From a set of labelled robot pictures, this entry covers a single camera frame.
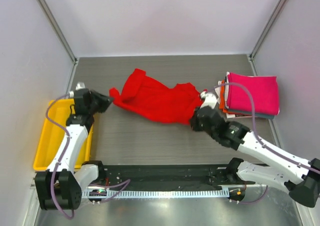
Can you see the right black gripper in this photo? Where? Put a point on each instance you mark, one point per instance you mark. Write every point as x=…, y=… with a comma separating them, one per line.
x=197, y=119

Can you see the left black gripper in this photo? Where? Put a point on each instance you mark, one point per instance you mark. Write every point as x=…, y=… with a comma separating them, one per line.
x=105, y=101

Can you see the red t shirt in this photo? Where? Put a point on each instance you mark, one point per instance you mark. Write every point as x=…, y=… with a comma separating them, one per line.
x=155, y=101

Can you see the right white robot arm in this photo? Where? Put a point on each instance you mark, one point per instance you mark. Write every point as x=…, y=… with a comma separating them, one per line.
x=298, y=177

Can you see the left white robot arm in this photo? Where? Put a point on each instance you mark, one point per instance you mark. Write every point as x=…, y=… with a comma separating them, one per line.
x=60, y=187

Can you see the folded orange t shirt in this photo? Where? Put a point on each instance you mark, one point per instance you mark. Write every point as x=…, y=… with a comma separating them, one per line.
x=222, y=104

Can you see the folded white t shirt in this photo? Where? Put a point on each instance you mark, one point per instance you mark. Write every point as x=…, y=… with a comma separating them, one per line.
x=224, y=81

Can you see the folded grey-blue t shirt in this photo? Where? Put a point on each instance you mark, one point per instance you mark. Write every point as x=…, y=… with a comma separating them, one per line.
x=243, y=114

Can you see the folded pink t shirt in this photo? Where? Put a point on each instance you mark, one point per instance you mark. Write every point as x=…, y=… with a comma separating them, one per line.
x=263, y=89

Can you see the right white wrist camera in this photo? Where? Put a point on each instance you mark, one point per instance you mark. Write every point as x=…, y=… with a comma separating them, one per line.
x=209, y=99

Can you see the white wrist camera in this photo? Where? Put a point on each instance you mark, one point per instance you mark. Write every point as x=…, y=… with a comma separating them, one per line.
x=209, y=99
x=79, y=86

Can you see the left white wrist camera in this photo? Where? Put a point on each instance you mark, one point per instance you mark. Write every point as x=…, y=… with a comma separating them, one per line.
x=79, y=86

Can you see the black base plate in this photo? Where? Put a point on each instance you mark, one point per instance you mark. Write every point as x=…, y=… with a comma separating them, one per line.
x=169, y=177

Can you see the slotted white cable duct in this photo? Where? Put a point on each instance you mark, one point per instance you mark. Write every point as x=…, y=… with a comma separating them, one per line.
x=102, y=194

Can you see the left aluminium frame post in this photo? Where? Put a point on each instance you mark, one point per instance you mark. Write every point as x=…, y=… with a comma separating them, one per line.
x=57, y=30

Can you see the aluminium frame post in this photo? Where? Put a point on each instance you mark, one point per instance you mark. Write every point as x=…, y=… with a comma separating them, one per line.
x=280, y=5
x=57, y=30

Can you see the right aluminium frame post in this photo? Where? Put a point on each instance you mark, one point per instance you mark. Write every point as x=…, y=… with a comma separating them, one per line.
x=280, y=5

